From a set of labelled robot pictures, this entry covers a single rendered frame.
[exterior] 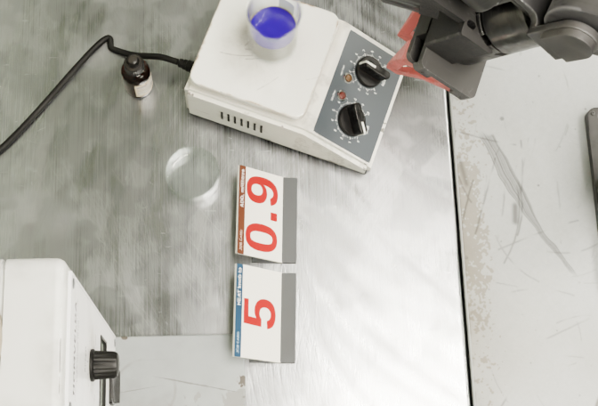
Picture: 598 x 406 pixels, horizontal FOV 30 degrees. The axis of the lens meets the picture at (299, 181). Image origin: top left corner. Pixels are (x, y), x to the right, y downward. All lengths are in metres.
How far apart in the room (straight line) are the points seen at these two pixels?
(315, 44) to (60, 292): 0.64
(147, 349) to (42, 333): 0.60
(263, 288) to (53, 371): 0.61
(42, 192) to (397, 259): 0.37
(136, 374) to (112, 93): 0.30
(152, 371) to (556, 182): 0.46
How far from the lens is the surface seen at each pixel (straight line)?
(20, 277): 0.52
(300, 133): 1.10
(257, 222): 1.11
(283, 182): 1.14
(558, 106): 1.22
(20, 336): 0.51
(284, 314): 1.11
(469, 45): 0.96
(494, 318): 1.14
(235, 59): 1.10
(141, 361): 1.10
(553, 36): 0.87
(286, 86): 1.09
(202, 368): 1.10
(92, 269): 1.13
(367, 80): 1.14
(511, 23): 0.93
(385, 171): 1.16
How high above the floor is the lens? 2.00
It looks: 73 degrees down
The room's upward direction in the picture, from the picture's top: 9 degrees clockwise
